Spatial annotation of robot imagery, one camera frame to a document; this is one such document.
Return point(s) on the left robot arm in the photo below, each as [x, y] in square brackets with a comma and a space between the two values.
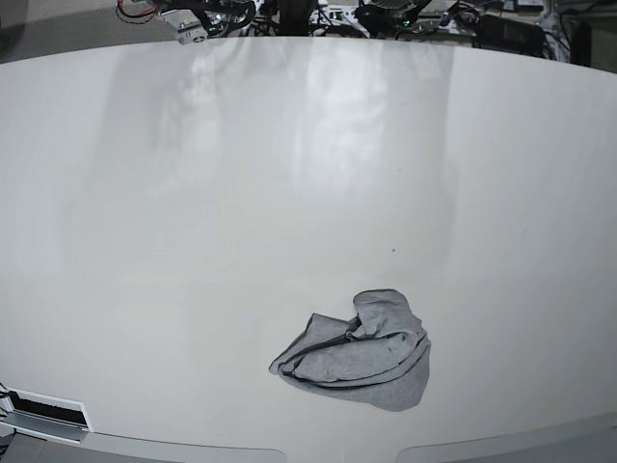
[406, 12]

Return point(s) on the black power adapter brick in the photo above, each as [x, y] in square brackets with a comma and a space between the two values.
[510, 35]

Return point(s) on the table cable grommet slot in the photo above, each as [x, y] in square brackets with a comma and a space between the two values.
[45, 416]

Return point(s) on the white power strip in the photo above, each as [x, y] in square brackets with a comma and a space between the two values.
[344, 20]

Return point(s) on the grey t-shirt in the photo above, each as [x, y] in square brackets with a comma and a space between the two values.
[381, 357]

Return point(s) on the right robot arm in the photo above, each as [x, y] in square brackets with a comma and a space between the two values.
[192, 21]

